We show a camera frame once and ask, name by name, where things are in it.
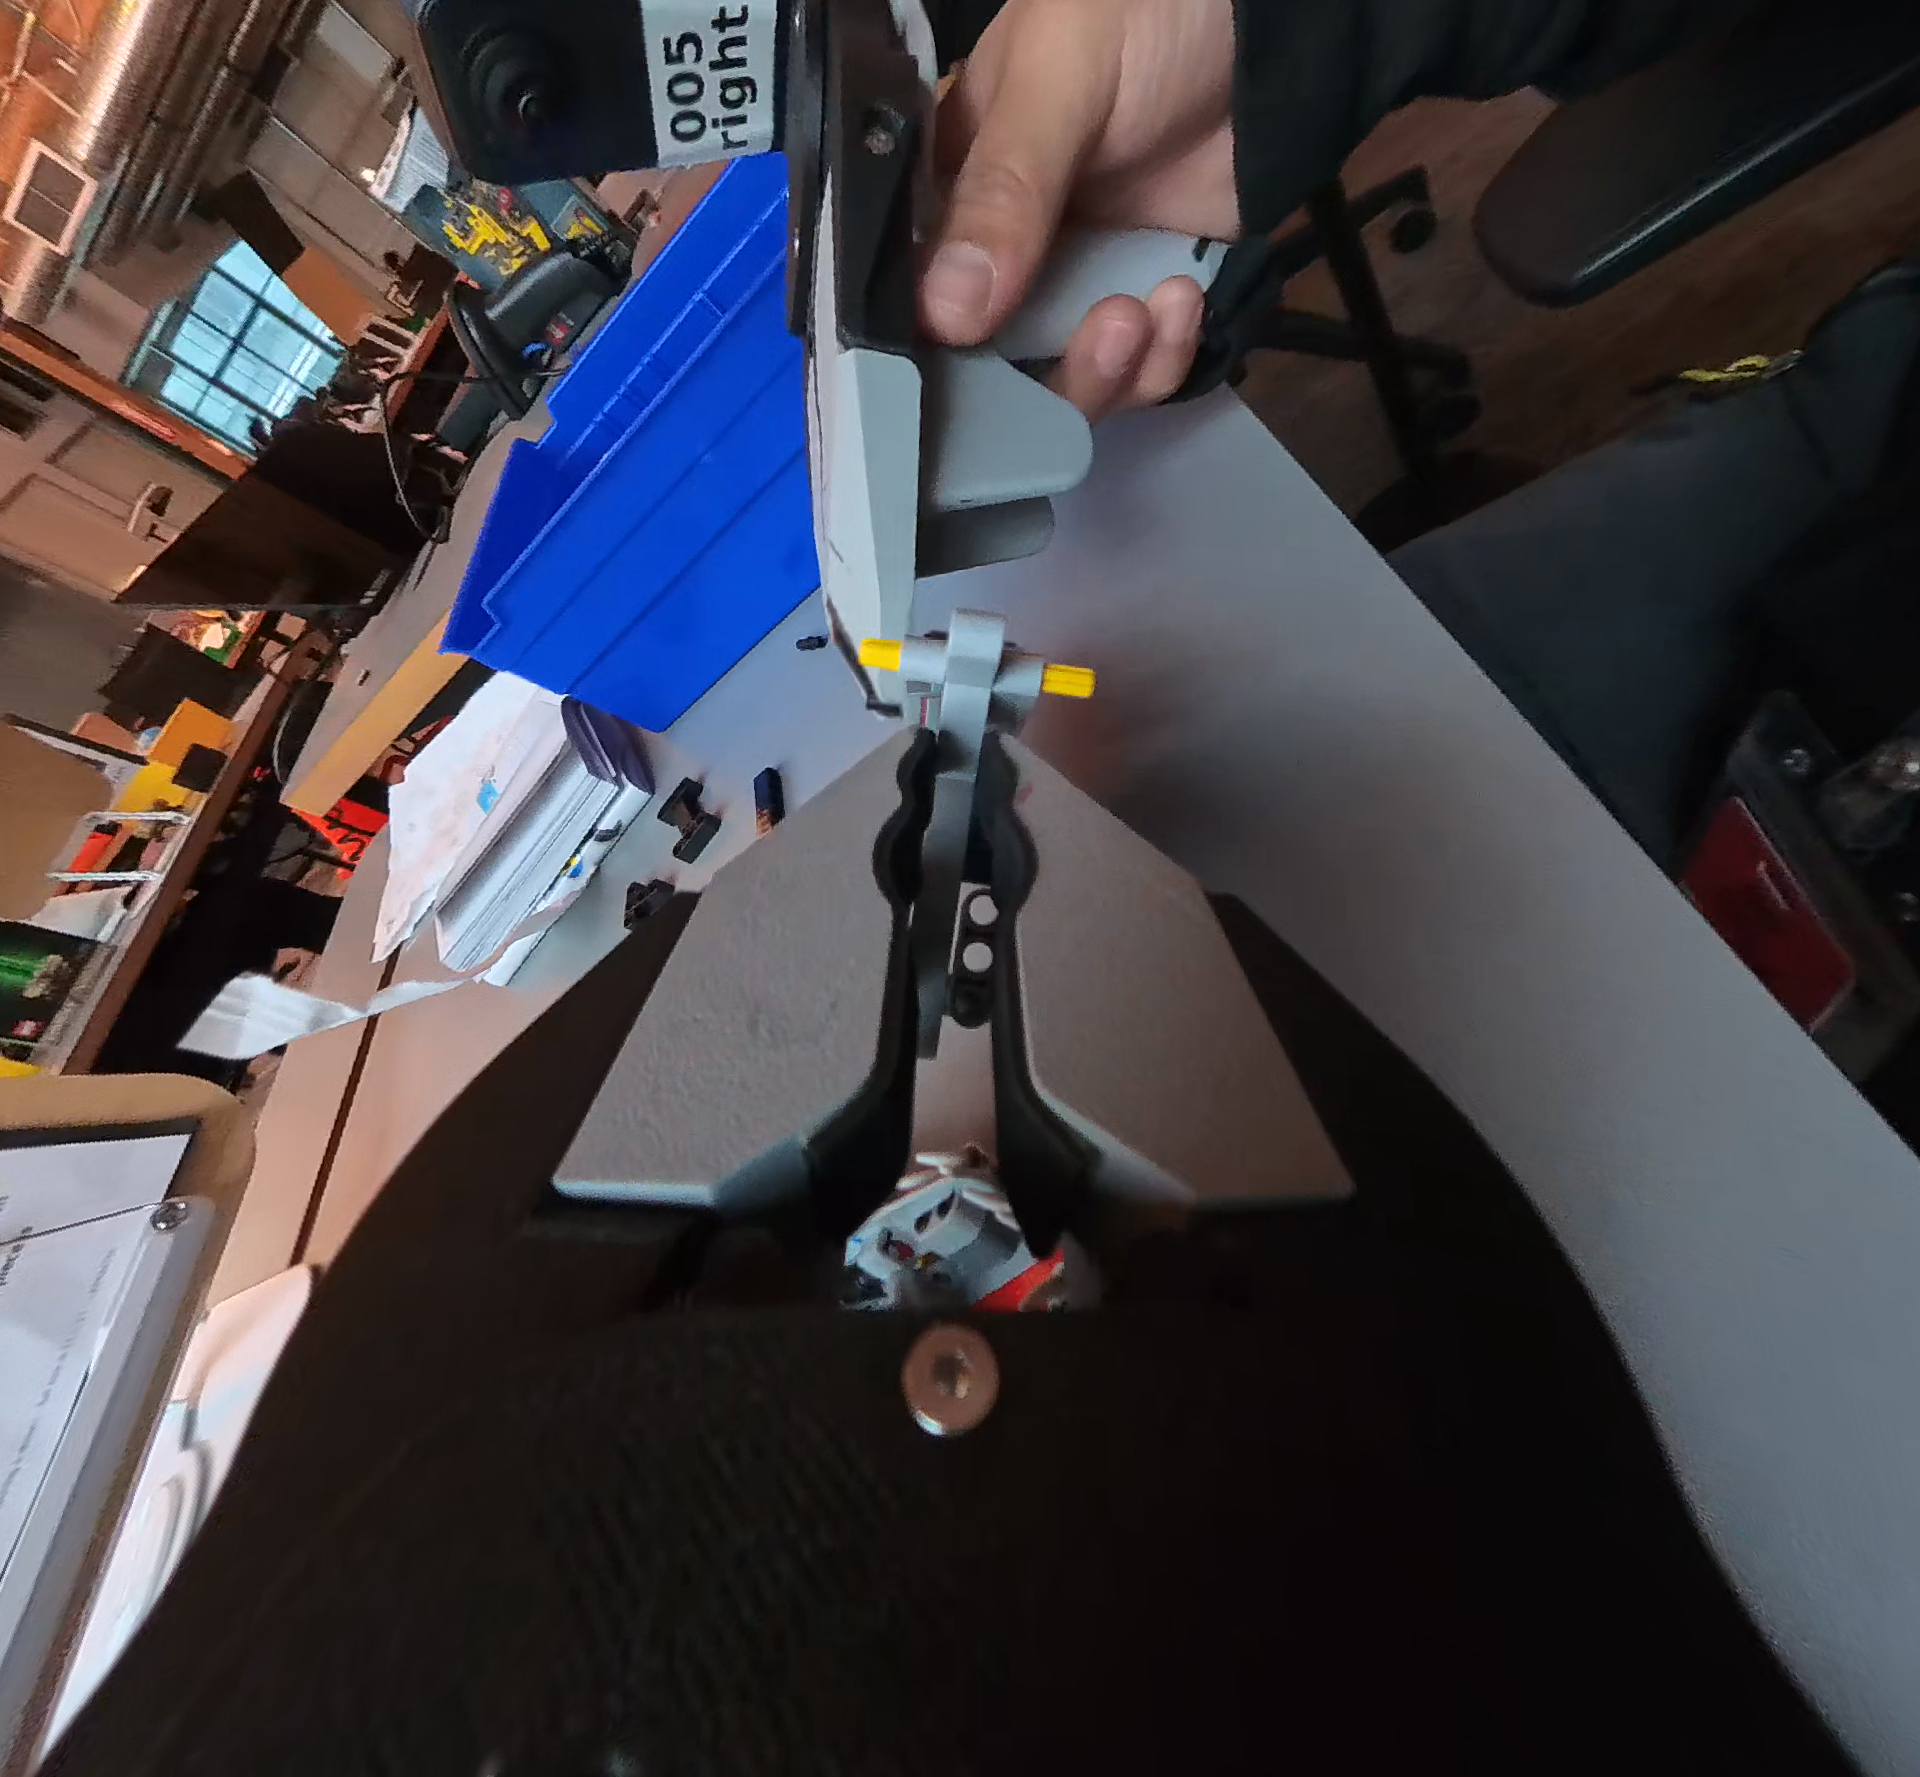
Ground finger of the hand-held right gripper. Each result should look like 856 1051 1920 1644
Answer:
799 173 926 726

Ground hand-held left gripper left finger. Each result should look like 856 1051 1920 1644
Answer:
555 731 940 1216

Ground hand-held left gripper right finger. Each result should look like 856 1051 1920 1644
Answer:
974 735 1357 1250

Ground grey lego liftarm assembly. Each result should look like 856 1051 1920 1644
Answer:
860 606 1100 1062

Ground blue plastic bin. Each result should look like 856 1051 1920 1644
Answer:
438 149 826 737

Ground lego set box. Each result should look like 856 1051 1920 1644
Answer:
402 174 639 296

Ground person's right hand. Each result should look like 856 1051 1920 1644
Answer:
916 0 1246 424

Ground stack of white booklets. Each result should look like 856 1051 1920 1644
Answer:
372 687 658 981

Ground black desk phone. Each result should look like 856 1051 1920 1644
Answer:
438 252 629 457

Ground pink plastic bag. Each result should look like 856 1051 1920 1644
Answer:
174 964 458 1062

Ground red badge card holder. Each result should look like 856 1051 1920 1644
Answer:
1676 691 1920 1091

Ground window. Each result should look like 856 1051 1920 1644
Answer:
125 235 351 426

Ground yellow bin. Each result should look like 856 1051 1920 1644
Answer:
117 696 229 820

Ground white stand base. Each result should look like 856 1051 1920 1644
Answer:
91 1260 323 1675

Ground person's grey trousers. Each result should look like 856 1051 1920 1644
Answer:
1388 294 1920 895

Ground printed instruction sheet stand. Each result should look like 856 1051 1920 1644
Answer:
0 1074 261 1777

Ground white air vent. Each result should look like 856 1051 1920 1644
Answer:
0 146 110 252

